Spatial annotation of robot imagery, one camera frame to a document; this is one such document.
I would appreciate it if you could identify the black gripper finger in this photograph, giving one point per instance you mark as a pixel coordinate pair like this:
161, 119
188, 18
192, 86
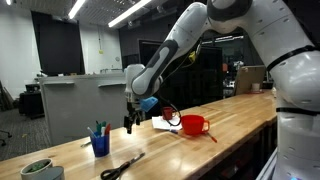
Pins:
138, 119
128, 124

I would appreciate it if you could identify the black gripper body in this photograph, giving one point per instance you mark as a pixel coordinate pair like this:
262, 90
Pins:
134, 109

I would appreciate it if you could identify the blue sharpie marker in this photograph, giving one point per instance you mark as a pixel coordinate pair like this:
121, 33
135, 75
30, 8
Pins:
173, 131

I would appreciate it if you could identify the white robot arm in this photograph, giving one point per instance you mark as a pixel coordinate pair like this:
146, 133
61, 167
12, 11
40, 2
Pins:
288, 54

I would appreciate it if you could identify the blue pen holder cup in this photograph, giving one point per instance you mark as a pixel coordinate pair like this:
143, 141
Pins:
100, 145

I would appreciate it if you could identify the large red cup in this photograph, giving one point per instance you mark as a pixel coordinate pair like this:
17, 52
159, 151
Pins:
194, 124

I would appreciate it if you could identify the white paper sheet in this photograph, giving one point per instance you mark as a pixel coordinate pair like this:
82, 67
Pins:
173, 124

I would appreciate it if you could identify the small dark red mug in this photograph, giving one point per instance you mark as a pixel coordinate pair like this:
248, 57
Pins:
168, 113

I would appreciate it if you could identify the grey partition board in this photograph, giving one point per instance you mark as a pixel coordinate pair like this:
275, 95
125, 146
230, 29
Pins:
74, 103

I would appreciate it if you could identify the large black panel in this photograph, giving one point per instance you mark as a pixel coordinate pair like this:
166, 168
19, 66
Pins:
188, 84

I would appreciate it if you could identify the red pencil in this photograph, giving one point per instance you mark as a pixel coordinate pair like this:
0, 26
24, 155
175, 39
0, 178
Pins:
212, 138

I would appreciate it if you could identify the white mug with plant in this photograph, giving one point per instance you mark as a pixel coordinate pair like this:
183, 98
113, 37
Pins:
29, 171

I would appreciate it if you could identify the cardboard box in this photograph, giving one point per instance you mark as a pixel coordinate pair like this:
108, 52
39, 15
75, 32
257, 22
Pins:
249, 80

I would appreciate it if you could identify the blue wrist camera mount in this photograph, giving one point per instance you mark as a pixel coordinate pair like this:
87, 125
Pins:
148, 103

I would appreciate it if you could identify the black handled scissors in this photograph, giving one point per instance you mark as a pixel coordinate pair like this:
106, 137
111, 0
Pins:
113, 174

